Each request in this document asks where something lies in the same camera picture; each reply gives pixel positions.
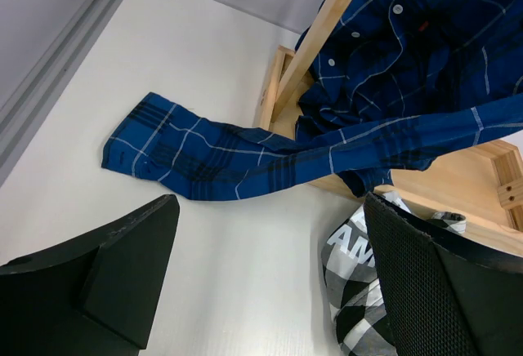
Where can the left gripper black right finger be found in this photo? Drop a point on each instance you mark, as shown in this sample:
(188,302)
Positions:
(487,283)

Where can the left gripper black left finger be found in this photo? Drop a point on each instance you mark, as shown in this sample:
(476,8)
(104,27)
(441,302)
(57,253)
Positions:
(95,294)

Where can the black white checkered shirt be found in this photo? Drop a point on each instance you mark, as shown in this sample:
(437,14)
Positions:
(351,282)

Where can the blue plaid shirt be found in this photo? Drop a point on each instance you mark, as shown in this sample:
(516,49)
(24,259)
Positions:
(397,84)

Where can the wooden clothes rack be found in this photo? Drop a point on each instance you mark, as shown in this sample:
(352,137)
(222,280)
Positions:
(484,182)

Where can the aluminium frame post left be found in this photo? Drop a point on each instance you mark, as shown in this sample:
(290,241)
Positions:
(42,45)

